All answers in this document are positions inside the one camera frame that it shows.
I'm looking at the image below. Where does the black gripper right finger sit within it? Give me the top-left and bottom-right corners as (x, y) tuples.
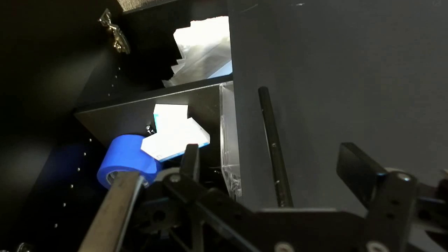
(335, 141), (419, 252)

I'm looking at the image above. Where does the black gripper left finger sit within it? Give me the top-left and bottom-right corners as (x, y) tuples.
(162, 143), (256, 230)

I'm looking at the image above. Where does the metal cabinet hinge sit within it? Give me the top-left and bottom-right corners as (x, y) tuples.
(96, 7), (131, 56)

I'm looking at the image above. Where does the small white paper stack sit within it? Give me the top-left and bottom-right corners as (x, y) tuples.
(139, 102), (211, 164)

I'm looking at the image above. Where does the clear plastic sleeve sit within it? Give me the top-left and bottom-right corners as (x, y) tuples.
(218, 83), (243, 202)

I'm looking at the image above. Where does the blue masking tape roll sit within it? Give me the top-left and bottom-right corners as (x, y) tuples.
(95, 133), (163, 190)

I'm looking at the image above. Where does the grey metal rod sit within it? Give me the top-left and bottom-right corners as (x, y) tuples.
(75, 169), (146, 252)

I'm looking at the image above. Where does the black bar door handle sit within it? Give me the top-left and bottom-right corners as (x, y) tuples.
(256, 85), (295, 209)

